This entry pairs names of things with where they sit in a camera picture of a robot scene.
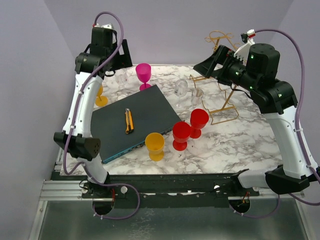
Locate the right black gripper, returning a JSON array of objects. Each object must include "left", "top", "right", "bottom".
[{"left": 193, "top": 43, "right": 258, "bottom": 92}]

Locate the clear wine glass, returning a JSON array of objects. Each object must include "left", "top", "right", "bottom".
[
  {"left": 191, "top": 88, "right": 204, "bottom": 109},
  {"left": 117, "top": 73, "right": 128, "bottom": 96},
  {"left": 174, "top": 79, "right": 189, "bottom": 108}
]

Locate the magenta plastic wine glass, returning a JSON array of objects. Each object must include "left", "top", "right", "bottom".
[{"left": 135, "top": 63, "right": 152, "bottom": 91}]

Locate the gold wire glass rack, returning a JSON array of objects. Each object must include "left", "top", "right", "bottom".
[{"left": 201, "top": 30, "right": 241, "bottom": 125}]

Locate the red plastic wine glass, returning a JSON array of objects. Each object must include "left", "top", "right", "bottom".
[{"left": 172, "top": 121, "right": 191, "bottom": 151}]

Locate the yellow plastic wine glass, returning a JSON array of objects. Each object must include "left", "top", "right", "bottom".
[{"left": 145, "top": 132, "right": 165, "bottom": 162}]

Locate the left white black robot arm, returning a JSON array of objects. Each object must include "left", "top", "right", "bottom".
[{"left": 53, "top": 24, "right": 129, "bottom": 198}]

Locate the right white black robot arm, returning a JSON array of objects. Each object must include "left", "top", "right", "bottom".
[{"left": 193, "top": 42, "right": 319, "bottom": 196}]

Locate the orange utility knife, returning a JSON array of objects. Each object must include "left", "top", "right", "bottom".
[{"left": 125, "top": 108, "right": 134, "bottom": 134}]

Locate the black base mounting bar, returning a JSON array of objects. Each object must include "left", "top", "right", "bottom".
[{"left": 49, "top": 171, "right": 293, "bottom": 208}]

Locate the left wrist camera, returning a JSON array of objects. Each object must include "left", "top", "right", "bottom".
[{"left": 94, "top": 23, "right": 117, "bottom": 44}]

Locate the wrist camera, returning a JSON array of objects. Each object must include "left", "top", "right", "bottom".
[
  {"left": 233, "top": 29, "right": 256, "bottom": 61},
  {"left": 94, "top": 23, "right": 117, "bottom": 44}
]

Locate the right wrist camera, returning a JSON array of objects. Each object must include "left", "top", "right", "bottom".
[{"left": 233, "top": 29, "right": 256, "bottom": 61}]

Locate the dark blue network switch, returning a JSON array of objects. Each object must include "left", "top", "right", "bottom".
[{"left": 90, "top": 85, "right": 181, "bottom": 164}]

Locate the aluminium extrusion rail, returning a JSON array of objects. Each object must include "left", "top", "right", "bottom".
[{"left": 39, "top": 180, "right": 112, "bottom": 202}]

